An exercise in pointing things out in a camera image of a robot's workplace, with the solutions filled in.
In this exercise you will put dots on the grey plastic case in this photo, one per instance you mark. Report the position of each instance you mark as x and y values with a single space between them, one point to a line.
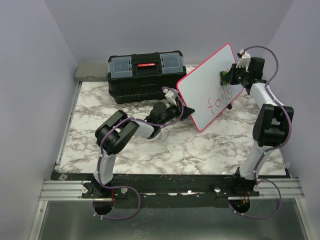
91 72

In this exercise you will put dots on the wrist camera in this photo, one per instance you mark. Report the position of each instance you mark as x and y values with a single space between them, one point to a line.
171 95
244 59

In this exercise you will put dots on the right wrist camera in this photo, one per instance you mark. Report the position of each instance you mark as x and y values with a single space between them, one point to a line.
244 59

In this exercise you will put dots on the green whiteboard eraser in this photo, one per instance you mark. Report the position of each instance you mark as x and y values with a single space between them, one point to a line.
224 79

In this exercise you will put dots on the pink framed whiteboard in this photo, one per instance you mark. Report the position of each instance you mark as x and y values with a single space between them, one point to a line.
201 90

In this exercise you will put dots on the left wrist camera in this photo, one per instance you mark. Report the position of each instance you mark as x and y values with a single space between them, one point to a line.
171 95

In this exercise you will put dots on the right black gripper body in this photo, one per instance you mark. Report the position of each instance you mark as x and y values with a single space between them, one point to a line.
237 75

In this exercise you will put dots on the black plastic toolbox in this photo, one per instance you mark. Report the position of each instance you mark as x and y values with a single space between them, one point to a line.
140 77

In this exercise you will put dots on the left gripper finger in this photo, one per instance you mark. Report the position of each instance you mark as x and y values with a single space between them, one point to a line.
186 114
188 110

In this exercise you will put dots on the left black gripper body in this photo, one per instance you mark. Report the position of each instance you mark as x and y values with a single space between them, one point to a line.
173 112

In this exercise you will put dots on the aluminium extrusion frame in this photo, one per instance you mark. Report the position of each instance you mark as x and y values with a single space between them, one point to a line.
52 191

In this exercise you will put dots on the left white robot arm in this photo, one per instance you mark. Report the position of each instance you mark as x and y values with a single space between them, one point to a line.
116 132

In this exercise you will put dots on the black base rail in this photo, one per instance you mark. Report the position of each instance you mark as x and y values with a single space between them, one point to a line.
162 190

